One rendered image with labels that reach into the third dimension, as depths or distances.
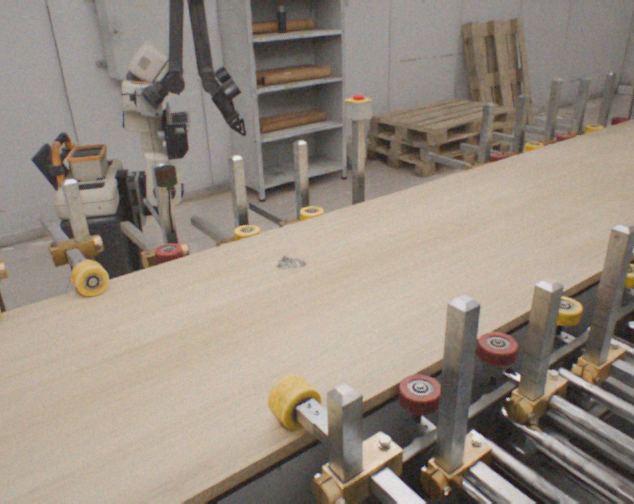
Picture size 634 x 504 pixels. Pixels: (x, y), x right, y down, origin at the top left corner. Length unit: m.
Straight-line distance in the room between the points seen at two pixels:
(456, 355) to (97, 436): 0.63
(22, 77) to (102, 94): 0.51
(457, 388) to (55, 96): 3.75
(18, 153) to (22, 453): 3.36
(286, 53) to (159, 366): 4.04
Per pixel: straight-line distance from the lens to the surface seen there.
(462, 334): 0.86
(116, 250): 2.70
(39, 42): 4.26
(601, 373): 1.37
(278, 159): 5.09
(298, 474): 1.14
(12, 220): 4.43
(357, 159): 2.08
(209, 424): 1.04
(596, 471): 1.15
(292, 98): 5.07
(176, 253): 1.66
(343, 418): 0.75
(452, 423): 0.97
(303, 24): 4.82
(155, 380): 1.17
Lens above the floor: 1.60
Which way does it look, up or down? 26 degrees down
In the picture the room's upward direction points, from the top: 2 degrees counter-clockwise
